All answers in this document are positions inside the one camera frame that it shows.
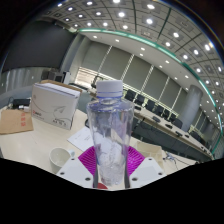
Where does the clear plastic water bottle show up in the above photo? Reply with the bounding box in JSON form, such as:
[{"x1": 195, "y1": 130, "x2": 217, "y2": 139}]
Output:
[{"x1": 86, "y1": 79, "x2": 135, "y2": 187}]

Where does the group of black office chairs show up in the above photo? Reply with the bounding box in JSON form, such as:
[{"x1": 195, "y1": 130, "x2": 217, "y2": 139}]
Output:
[{"x1": 123, "y1": 88, "x2": 201, "y2": 141}]

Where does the black flat electronic device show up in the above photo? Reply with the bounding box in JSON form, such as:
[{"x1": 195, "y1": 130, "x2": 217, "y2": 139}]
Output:
[{"x1": 11, "y1": 97, "x2": 32, "y2": 109}]

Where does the grey box monitor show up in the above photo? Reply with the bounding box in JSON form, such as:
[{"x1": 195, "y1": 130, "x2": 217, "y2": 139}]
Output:
[{"x1": 41, "y1": 68, "x2": 64, "y2": 83}]

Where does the white paper sheet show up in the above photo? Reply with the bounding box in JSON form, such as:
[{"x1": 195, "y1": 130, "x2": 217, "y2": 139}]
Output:
[{"x1": 66, "y1": 126, "x2": 95, "y2": 153}]

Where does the long curved conference desk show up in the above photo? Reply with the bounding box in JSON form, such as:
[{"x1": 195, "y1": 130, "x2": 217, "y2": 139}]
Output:
[{"x1": 76, "y1": 83, "x2": 214, "y2": 161}]

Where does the white printed cardboard box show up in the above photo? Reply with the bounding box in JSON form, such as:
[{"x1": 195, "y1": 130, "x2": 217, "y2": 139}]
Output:
[{"x1": 30, "y1": 82, "x2": 82, "y2": 131}]

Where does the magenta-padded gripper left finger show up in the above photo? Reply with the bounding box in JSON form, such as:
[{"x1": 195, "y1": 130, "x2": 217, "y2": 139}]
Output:
[{"x1": 56, "y1": 146, "x2": 99, "y2": 189}]

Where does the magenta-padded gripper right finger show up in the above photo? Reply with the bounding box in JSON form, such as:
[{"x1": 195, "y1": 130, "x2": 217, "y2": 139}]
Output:
[{"x1": 125, "y1": 146, "x2": 167, "y2": 189}]

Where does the group of ceiling lights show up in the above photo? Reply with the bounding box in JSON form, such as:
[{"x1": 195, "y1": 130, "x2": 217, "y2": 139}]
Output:
[{"x1": 43, "y1": 0, "x2": 224, "y2": 111}]

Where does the brown paper envelope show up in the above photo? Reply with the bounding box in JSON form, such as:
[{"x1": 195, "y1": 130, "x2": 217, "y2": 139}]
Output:
[{"x1": 0, "y1": 108, "x2": 35, "y2": 135}]

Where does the open white cardboard box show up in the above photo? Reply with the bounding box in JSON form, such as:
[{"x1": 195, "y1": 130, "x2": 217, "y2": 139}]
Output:
[{"x1": 135, "y1": 140, "x2": 165, "y2": 168}]

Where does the white ceramic mug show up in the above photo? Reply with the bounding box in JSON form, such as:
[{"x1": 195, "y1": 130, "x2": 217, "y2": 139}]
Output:
[{"x1": 49, "y1": 147, "x2": 76, "y2": 174}]

